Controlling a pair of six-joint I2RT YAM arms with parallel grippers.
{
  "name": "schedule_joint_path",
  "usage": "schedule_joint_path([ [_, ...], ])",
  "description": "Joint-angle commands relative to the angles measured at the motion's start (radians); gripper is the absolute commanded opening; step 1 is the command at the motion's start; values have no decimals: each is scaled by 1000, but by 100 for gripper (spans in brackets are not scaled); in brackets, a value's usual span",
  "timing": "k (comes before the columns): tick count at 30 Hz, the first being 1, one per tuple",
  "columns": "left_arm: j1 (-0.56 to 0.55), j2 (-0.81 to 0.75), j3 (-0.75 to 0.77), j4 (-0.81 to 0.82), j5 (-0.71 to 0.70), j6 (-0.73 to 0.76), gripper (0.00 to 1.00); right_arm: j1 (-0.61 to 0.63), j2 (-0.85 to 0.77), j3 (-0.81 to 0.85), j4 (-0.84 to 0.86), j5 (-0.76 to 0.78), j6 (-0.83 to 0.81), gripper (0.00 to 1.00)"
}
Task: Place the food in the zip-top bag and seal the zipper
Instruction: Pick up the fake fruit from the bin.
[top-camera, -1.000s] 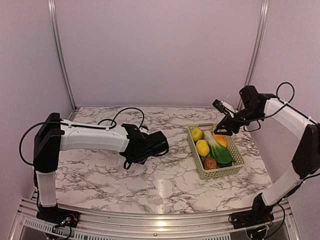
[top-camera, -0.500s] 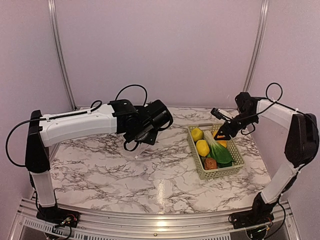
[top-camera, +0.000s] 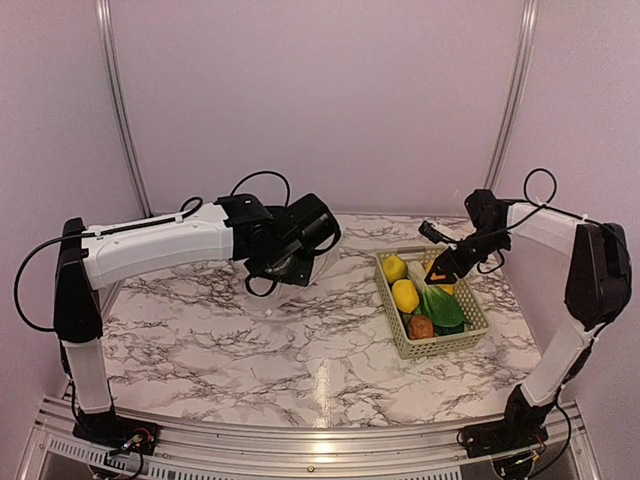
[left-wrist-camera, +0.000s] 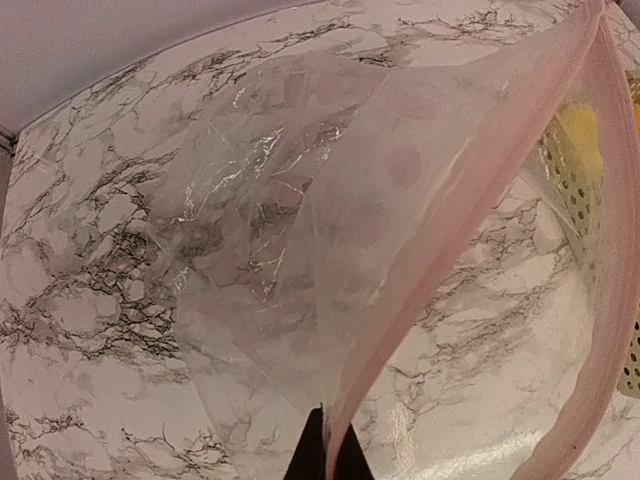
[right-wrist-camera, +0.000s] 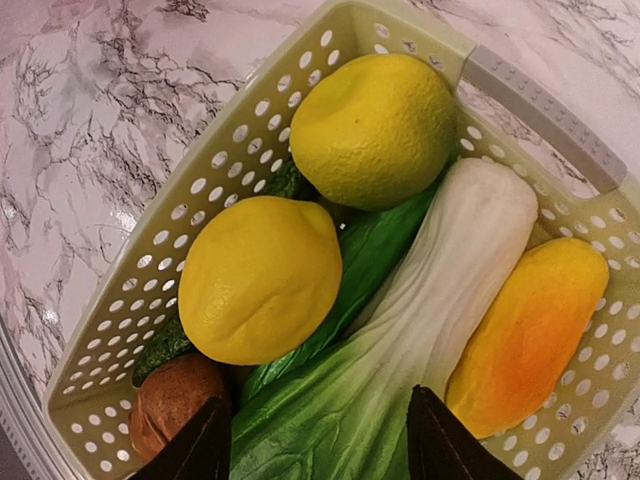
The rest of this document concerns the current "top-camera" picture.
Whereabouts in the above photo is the left aluminium frame post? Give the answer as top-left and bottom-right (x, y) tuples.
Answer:
(96, 0), (153, 217)

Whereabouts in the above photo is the front aluminium rail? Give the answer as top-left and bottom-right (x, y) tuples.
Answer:
(19, 394), (601, 480)

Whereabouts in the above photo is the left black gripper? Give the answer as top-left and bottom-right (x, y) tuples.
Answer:
(250, 242), (316, 286)

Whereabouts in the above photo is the green cucumber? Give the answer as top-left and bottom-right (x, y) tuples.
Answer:
(401, 313), (466, 338)

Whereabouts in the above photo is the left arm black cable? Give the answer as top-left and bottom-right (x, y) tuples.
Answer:
(13, 170), (292, 334)

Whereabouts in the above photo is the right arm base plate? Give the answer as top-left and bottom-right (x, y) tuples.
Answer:
(456, 420), (548, 458)

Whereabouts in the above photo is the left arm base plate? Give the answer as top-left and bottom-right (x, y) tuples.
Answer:
(73, 414), (160, 455)

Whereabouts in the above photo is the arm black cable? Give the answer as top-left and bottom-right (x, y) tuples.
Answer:
(474, 167), (581, 274)
(13, 170), (292, 334)

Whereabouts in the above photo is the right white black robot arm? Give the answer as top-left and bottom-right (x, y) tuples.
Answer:
(425, 189), (632, 456)

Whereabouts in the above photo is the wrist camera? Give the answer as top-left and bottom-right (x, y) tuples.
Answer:
(285, 193), (342, 256)
(418, 220), (458, 245)

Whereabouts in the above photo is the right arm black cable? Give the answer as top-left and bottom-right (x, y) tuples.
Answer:
(474, 167), (581, 274)

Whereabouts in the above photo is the clear zip top bag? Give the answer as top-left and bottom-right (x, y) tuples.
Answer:
(245, 247), (340, 318)

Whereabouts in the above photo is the beige perforated plastic basket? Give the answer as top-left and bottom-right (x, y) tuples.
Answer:
(375, 247), (490, 360)

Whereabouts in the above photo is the yellow lemon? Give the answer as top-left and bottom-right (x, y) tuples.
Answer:
(391, 279), (420, 314)
(382, 255), (408, 284)

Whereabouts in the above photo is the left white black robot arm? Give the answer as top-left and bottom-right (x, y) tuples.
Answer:
(53, 194), (340, 446)

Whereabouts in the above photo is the green white bok choy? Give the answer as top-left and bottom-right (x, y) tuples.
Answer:
(408, 261), (466, 327)

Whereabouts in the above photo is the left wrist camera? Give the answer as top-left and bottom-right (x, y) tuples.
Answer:
(285, 193), (342, 256)

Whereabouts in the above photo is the aluminium frame post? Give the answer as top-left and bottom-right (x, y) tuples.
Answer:
(96, 0), (153, 217)
(484, 0), (539, 190)

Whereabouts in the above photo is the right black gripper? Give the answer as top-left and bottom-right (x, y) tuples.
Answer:
(424, 227), (508, 285)

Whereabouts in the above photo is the brown bread bun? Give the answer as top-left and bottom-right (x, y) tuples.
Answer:
(408, 315), (435, 340)

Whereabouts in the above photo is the right aluminium frame post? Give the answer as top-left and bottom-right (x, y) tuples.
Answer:
(484, 0), (539, 190)

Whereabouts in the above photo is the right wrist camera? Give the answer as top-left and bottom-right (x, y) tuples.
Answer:
(418, 220), (458, 245)

